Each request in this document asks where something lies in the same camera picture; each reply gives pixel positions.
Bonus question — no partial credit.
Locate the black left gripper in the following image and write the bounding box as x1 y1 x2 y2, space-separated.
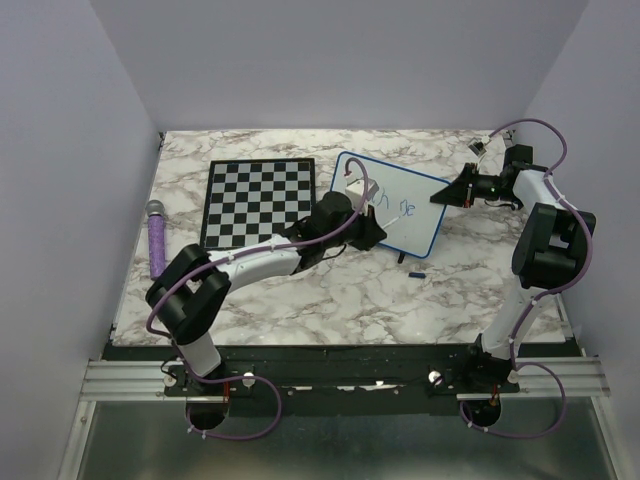
323 201 387 252

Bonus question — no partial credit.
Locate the blue framed whiteboard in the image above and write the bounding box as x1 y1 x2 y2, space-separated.
330 151 449 259

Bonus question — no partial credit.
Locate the white blue whiteboard marker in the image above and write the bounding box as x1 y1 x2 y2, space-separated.
382 216 402 229

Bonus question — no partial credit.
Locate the purple toy microphone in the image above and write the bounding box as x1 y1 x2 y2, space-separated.
145 200 166 280

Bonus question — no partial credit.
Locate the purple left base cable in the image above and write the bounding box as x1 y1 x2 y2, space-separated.
186 373 285 442

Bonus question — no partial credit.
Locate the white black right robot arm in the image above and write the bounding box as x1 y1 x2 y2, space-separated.
430 144 596 392

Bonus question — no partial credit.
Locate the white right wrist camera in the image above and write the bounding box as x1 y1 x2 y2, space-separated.
468 135 493 166

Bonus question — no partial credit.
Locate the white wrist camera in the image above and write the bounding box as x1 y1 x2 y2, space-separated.
344 178 379 205
468 135 493 166

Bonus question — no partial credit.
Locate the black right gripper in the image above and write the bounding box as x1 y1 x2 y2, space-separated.
429 164 519 209

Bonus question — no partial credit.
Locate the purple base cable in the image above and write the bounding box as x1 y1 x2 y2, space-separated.
186 373 285 442
459 362 566 440

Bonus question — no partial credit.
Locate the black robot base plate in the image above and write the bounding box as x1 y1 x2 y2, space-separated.
165 344 519 417

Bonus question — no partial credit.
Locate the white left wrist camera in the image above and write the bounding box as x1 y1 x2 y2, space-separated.
344 178 379 205

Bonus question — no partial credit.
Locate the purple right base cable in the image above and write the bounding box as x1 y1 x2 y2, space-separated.
459 362 566 440

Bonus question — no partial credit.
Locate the black white chessboard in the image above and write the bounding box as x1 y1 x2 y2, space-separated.
200 158 316 251

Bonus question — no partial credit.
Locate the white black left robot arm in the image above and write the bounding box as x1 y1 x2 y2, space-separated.
145 192 387 395

